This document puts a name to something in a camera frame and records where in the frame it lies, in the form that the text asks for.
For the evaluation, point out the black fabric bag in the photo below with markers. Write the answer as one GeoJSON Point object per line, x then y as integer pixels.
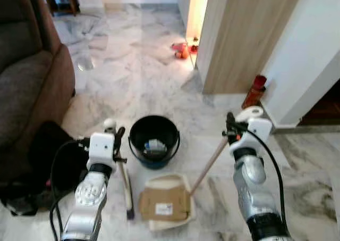
{"type": "Point", "coordinates": [42, 156]}

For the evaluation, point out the orange spray can red cap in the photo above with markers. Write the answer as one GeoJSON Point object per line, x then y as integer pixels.
{"type": "Point", "coordinates": [252, 96]}

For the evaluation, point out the brown fabric sofa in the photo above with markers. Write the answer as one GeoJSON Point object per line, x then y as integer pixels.
{"type": "Point", "coordinates": [26, 76]}

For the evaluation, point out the rubbish pile in bucket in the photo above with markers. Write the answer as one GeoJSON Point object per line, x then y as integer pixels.
{"type": "Point", "coordinates": [155, 147]}

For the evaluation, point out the small red pot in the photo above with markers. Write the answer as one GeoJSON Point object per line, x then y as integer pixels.
{"type": "Point", "coordinates": [194, 47]}

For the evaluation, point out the light wooden cabinet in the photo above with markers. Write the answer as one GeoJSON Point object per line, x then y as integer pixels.
{"type": "Point", "coordinates": [244, 39]}

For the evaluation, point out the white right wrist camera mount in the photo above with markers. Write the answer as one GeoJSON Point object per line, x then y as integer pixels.
{"type": "Point", "coordinates": [257, 130]}

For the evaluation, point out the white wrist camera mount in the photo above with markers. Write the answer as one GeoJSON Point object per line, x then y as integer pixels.
{"type": "Point", "coordinates": [257, 130]}
{"type": "Point", "coordinates": [101, 148]}

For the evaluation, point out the red orange toy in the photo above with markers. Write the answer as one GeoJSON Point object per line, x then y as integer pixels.
{"type": "Point", "coordinates": [180, 51]}

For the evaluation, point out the brown cardboard piece white label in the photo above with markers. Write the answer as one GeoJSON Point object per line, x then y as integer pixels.
{"type": "Point", "coordinates": [159, 201]}

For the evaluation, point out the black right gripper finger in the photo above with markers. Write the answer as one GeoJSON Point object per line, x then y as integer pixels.
{"type": "Point", "coordinates": [230, 118]}

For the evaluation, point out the broom with white knob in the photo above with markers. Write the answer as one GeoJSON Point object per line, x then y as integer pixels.
{"type": "Point", "coordinates": [110, 125]}

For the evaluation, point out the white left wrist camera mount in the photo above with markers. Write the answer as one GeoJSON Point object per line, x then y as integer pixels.
{"type": "Point", "coordinates": [101, 148]}

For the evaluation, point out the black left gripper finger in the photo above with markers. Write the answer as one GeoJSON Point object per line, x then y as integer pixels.
{"type": "Point", "coordinates": [120, 133]}

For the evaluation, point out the black plastic bucket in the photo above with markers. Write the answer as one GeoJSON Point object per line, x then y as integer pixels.
{"type": "Point", "coordinates": [138, 132]}

